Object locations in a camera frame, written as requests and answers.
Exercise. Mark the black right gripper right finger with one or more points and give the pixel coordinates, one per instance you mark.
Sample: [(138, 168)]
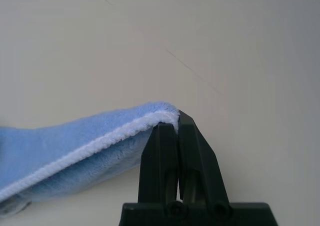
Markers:
[(197, 161)]

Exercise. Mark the light blue terry towel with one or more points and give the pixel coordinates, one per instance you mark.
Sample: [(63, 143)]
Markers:
[(75, 141)]

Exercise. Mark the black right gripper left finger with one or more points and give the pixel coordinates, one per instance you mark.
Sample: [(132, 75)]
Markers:
[(158, 161)]

